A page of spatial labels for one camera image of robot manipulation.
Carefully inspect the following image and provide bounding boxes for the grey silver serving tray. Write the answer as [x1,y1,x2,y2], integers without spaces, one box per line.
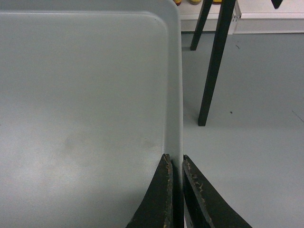
[0,0,182,228]

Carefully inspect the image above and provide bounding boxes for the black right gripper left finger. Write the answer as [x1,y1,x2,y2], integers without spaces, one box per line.
[127,154,173,228]

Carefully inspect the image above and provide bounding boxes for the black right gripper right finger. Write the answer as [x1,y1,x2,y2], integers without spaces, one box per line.
[182,155,251,228]

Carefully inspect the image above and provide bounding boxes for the white checkout table black legs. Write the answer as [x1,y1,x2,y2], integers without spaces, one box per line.
[190,0,285,127]

